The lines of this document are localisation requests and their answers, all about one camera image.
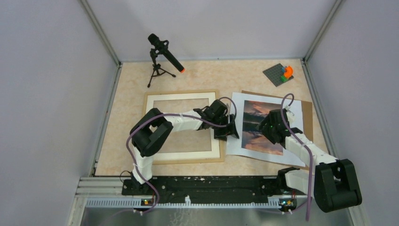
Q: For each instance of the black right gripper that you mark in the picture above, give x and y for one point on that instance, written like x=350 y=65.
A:
x=263 y=126

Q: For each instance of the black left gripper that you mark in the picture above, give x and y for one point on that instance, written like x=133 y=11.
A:
x=221 y=135

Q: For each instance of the white mat board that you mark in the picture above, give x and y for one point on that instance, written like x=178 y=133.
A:
x=215 y=146

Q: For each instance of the sunset cloud photo print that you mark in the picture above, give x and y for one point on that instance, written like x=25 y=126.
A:
x=254 y=112

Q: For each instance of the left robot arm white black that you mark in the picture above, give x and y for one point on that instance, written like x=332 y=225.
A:
x=148 y=136

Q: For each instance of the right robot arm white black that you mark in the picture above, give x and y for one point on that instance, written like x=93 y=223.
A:
x=332 y=183

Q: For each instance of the grey building brick baseplate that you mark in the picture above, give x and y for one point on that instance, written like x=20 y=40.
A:
x=273 y=74

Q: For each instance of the colourful toy brick stack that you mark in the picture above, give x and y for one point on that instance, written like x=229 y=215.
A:
x=287 y=73

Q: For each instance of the black mini tripod stand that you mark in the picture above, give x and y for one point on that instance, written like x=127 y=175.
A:
x=157 y=70

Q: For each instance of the black microphone orange tip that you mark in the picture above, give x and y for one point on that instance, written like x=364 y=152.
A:
x=161 y=48

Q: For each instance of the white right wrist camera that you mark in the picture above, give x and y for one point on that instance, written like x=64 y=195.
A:
x=290 y=114

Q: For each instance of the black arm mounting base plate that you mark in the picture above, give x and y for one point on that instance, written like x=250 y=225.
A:
x=208 y=189

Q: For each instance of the aluminium front rail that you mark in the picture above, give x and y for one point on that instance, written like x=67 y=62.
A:
x=107 y=192

